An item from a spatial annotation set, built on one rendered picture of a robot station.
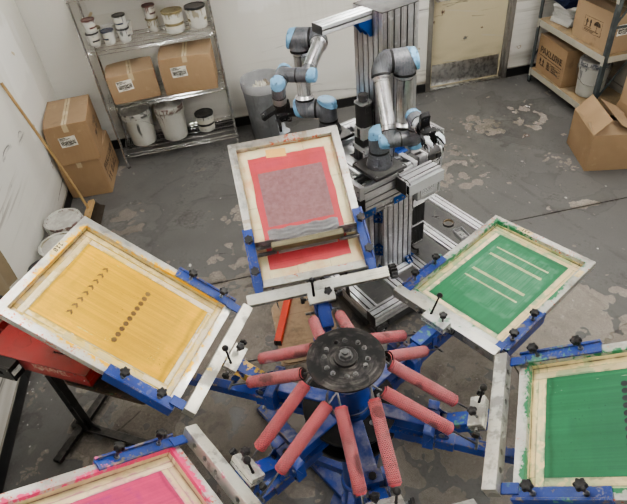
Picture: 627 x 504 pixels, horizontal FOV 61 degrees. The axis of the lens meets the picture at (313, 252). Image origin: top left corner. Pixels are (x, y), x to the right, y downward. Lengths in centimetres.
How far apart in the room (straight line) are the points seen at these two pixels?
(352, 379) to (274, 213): 107
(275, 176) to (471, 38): 446
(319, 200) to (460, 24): 434
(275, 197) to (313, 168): 26
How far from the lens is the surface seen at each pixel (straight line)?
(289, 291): 252
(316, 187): 279
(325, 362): 205
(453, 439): 233
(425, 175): 320
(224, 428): 353
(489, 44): 703
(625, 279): 453
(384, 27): 299
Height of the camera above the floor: 294
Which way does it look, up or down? 41 degrees down
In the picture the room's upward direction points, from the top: 7 degrees counter-clockwise
